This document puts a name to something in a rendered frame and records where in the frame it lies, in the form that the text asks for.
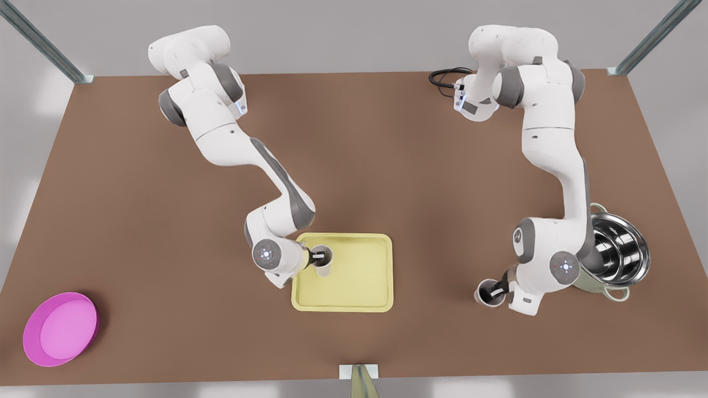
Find white IKEA cup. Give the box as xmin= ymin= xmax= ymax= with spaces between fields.
xmin=473 ymin=279 xmax=507 ymax=307
xmin=310 ymin=246 xmax=335 ymax=278

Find yellow rectangular tray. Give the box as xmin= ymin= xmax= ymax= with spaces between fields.
xmin=291 ymin=233 xmax=394 ymax=313

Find steel pot with green outside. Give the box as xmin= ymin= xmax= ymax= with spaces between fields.
xmin=572 ymin=203 xmax=651 ymax=302

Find pink round bowl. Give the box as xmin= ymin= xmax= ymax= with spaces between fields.
xmin=23 ymin=292 xmax=101 ymax=368

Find silver frame post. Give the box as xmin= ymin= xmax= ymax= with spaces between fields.
xmin=607 ymin=0 xmax=708 ymax=76
xmin=339 ymin=364 xmax=380 ymax=398
xmin=0 ymin=0 xmax=95 ymax=85

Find black cable loop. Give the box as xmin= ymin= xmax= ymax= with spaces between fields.
xmin=429 ymin=67 xmax=475 ymax=100

